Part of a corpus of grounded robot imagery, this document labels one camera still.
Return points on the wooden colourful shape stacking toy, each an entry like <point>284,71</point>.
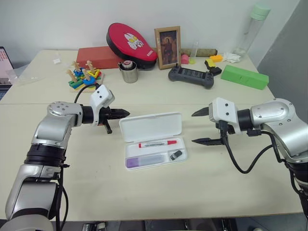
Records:
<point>86,78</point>

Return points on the clear bottle with green lid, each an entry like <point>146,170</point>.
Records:
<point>251,31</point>

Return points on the pink roll in cup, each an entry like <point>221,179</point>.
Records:
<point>126,64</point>

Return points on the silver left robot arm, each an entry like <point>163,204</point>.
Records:
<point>48,127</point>

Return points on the stainless steel cup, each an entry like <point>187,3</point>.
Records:
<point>130,75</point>

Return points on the crumpled white tissue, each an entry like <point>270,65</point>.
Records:
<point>231,57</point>

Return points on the open laptop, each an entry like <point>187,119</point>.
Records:
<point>4,69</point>

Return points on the small black clip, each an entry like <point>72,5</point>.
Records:
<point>175,155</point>

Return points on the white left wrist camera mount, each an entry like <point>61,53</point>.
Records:
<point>101,96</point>

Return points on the red oval case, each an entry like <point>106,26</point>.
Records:
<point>128,41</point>

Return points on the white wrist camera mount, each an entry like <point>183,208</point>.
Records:
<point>101,96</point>
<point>225,109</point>

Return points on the transparent plastic bag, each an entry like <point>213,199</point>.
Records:
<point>22,77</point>

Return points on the red capped white marker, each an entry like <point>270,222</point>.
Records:
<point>156,144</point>

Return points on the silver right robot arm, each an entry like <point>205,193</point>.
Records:
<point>276,115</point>

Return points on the red rectangular box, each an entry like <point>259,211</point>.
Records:
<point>95,56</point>

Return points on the white plastic pencil case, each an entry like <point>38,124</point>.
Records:
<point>151,126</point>

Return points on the green rectangular box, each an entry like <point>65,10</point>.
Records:
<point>243,77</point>

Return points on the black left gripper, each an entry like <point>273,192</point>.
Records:
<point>107,115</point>

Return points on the brown rolled mat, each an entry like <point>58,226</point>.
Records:
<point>207,51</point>

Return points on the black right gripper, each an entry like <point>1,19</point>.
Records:
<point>231,128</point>

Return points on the clear box with purple cap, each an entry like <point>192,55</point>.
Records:
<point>146,160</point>

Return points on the wooden framed portrait picture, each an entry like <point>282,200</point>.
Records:
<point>168,47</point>

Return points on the grey handheld game controller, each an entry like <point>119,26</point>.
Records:
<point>190,75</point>

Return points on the clear tube with green base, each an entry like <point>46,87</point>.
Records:
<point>194,54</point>

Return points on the small white paper piece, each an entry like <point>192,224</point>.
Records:
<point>56,61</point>

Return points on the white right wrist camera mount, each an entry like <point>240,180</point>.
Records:
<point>225,109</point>

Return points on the small pink object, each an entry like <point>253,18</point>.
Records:
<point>184,59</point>

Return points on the yellow and black block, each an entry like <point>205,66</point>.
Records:
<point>209,63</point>

